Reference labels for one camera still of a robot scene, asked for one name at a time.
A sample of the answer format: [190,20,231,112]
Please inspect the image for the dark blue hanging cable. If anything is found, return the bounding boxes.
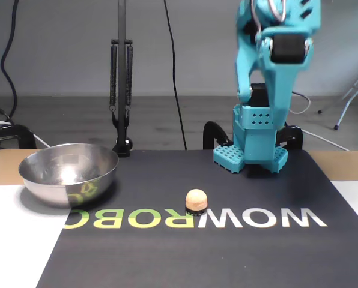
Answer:
[0,0,20,121]

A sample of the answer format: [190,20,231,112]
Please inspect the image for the teal gripper body black servo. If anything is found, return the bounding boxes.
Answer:
[270,33,305,63]

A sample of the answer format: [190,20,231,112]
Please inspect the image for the black table clamp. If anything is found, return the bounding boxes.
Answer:
[0,124,37,150]
[202,121,229,150]
[275,125,303,150]

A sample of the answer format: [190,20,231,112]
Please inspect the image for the metal bowl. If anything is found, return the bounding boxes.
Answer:
[18,143,120,209]

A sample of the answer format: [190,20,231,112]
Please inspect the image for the white folding rack legs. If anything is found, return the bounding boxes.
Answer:
[317,62,358,130]

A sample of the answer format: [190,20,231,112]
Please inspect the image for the red white black servo wires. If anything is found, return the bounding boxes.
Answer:
[250,0,287,34]

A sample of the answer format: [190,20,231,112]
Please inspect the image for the black mat with WOWROBO print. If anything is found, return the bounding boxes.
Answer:
[36,149,358,288]

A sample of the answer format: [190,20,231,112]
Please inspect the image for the black spring lamp stand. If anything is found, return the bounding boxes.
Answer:
[109,0,135,158]

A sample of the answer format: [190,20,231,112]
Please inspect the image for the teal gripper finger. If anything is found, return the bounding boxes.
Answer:
[256,31,315,131]

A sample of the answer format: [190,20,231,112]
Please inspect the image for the thin black hanging cable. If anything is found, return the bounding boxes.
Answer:
[163,0,188,150]

